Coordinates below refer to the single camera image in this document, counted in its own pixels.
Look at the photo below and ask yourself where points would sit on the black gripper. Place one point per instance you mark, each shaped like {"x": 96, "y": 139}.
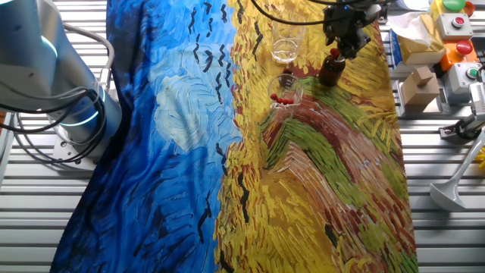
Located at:
{"x": 348, "y": 22}

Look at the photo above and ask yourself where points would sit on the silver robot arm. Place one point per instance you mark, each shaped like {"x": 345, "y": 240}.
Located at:
{"x": 38, "y": 57}

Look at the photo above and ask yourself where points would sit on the amber glass bottle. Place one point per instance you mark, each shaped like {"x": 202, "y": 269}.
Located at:
{"x": 331, "y": 72}

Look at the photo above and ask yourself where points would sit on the clear glass beaker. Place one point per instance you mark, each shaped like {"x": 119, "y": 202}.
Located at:
{"x": 290, "y": 87}
{"x": 286, "y": 49}

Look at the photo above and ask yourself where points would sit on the yellow blue tissue pack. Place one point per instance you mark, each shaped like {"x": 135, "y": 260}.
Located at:
{"x": 420, "y": 45}

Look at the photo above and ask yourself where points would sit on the white paper sheet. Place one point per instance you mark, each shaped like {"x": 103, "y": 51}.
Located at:
{"x": 411, "y": 4}

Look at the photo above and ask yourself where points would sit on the small wooden block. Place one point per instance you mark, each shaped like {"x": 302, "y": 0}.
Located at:
{"x": 421, "y": 76}

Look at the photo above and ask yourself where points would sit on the large wooden block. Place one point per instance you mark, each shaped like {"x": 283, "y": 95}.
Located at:
{"x": 418, "y": 96}

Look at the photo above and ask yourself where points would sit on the grey box red button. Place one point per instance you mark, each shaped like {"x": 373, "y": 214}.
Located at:
{"x": 454, "y": 28}

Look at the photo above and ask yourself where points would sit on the yellow box green button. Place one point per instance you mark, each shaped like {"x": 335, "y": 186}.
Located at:
{"x": 451, "y": 5}

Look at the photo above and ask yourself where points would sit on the orange box red button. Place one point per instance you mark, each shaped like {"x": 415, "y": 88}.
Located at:
{"x": 460, "y": 53}

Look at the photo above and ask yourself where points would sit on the grey box green button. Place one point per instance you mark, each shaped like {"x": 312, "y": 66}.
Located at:
{"x": 460, "y": 77}

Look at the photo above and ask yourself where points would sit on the yellow plastic toy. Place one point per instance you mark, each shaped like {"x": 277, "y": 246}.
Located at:
{"x": 481, "y": 157}

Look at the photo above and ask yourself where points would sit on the white plastic ladle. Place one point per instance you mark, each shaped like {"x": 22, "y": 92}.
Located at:
{"x": 449, "y": 193}

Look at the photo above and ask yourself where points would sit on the painted wheatfield tablecloth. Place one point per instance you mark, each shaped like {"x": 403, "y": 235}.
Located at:
{"x": 170, "y": 151}

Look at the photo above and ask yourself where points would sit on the metal camera clamp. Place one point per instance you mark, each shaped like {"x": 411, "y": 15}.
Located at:
{"x": 460, "y": 129}

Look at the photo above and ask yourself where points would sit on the silver depth camera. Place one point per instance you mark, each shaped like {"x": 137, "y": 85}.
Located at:
{"x": 478, "y": 98}

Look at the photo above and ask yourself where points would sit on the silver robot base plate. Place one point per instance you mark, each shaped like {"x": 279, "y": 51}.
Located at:
{"x": 62, "y": 151}

